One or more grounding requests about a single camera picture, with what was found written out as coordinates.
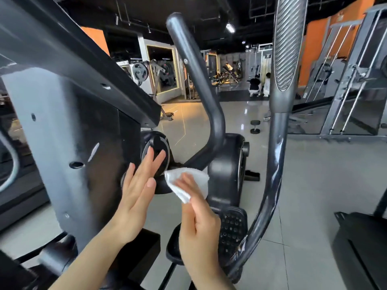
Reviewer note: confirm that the white gym machine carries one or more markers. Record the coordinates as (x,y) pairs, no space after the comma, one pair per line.
(264,57)

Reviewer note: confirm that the person's left hand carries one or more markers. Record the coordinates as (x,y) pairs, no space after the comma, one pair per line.
(139,196)

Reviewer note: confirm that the white wet wipe sheet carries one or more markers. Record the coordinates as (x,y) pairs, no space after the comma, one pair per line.
(187,181)

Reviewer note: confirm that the plate loaded gym machine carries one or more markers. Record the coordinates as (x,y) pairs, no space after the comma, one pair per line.
(140,72)

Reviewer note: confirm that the person's right hand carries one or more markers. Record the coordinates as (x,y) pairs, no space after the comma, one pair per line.
(199,238)

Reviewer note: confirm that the person's left forearm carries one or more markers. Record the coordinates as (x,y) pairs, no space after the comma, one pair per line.
(90,262)

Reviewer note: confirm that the small ceiling spot light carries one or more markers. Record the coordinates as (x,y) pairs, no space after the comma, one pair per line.
(230,27)

